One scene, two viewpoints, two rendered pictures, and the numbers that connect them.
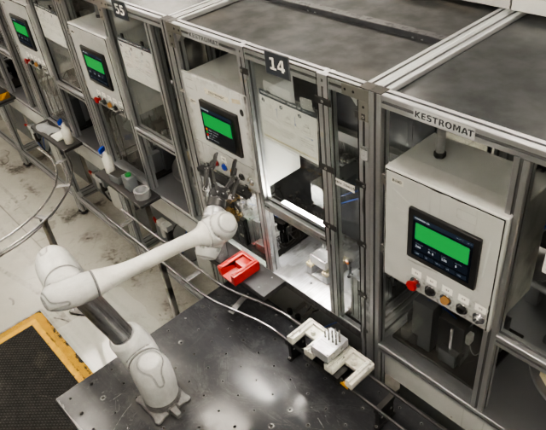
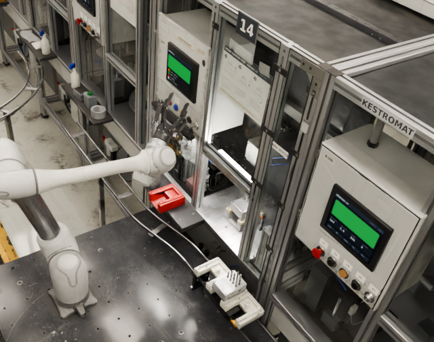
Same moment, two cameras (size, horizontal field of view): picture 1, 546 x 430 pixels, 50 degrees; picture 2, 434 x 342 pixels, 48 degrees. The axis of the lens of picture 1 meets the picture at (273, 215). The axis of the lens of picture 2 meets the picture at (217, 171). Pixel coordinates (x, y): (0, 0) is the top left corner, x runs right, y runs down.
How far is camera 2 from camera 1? 18 cm
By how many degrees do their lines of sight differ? 2
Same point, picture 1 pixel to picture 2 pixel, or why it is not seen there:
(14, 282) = not seen: outside the picture
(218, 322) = (137, 240)
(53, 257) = (3, 148)
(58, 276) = (3, 167)
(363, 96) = (319, 74)
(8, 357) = not seen: outside the picture
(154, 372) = (70, 272)
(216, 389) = (121, 298)
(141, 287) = (78, 192)
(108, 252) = (57, 156)
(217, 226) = (157, 158)
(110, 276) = (51, 178)
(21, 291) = not seen: outside the picture
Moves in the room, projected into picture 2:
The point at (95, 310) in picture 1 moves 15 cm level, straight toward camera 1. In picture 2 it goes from (31, 205) to (34, 229)
